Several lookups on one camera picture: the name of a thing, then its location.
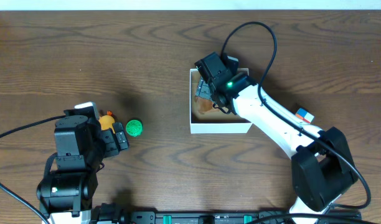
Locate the black cable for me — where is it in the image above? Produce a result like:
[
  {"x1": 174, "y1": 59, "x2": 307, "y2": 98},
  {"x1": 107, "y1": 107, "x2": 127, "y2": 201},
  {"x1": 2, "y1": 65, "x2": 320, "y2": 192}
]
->
[
  {"x1": 220, "y1": 21, "x2": 372, "y2": 210},
  {"x1": 0, "y1": 114, "x2": 67, "y2": 144}
]

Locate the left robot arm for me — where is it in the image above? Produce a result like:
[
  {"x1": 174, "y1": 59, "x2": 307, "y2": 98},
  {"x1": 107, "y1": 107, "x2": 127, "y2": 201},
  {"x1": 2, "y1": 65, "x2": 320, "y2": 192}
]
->
[{"x1": 36, "y1": 115, "x2": 129, "y2": 218}]

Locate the left black cable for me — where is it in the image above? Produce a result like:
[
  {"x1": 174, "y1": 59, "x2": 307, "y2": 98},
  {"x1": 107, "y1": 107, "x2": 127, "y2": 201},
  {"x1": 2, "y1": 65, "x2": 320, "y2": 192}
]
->
[{"x1": 0, "y1": 114, "x2": 67, "y2": 144}]

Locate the right black cable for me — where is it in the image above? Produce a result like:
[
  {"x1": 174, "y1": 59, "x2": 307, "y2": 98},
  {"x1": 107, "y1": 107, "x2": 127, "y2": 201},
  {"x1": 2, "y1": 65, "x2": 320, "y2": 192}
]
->
[{"x1": 220, "y1": 21, "x2": 372, "y2": 210}]

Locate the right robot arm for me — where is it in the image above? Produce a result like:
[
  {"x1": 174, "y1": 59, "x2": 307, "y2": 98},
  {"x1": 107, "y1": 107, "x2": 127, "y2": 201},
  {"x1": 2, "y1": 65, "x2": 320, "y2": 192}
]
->
[{"x1": 195, "y1": 52, "x2": 358, "y2": 215}]

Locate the brown plush bear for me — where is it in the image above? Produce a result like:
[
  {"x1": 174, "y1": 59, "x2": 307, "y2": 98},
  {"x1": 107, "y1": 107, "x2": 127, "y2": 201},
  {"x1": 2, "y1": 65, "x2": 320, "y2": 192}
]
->
[{"x1": 194, "y1": 96, "x2": 218, "y2": 114}]

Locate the green ridged ball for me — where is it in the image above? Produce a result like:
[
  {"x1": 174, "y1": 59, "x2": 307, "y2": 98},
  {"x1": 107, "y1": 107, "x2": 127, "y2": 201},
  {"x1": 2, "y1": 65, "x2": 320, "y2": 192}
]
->
[{"x1": 125, "y1": 119, "x2": 143, "y2": 137}]

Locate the multicolour puzzle cube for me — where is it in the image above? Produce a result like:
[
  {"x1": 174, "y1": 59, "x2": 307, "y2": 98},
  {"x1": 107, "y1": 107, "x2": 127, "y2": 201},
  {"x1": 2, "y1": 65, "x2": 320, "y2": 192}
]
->
[{"x1": 295, "y1": 108, "x2": 314, "y2": 123}]

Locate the orange toy duck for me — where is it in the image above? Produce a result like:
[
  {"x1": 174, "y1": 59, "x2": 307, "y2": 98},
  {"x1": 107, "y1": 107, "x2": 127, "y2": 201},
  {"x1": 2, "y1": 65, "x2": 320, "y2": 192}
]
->
[{"x1": 98, "y1": 111, "x2": 116, "y2": 133}]

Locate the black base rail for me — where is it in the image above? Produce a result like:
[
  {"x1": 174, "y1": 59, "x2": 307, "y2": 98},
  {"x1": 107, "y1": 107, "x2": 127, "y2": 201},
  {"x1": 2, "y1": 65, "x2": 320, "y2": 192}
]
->
[{"x1": 90, "y1": 203, "x2": 362, "y2": 224}]

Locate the white cardboard box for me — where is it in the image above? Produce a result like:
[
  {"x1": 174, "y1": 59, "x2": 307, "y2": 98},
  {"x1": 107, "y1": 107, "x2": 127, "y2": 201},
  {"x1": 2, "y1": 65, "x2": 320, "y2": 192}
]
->
[{"x1": 189, "y1": 68, "x2": 252, "y2": 134}]

